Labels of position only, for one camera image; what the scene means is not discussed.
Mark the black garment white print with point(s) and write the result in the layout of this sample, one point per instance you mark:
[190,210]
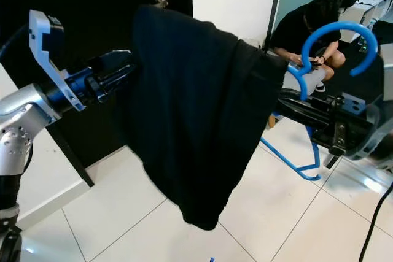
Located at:
[196,121]

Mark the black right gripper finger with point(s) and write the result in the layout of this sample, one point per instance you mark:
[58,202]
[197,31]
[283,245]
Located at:
[312,126]
[304,105]

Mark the person in black shirt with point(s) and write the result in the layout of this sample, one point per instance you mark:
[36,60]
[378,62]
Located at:
[288,29]

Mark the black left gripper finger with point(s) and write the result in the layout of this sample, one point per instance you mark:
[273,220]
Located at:
[118,79]
[113,61]

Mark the black metal leg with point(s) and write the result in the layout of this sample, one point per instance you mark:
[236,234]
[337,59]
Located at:
[72,157]

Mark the blue plastic hanger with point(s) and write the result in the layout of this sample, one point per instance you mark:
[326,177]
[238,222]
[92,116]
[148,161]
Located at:
[338,26]

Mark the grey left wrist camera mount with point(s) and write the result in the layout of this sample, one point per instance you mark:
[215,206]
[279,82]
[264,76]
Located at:
[44,41]

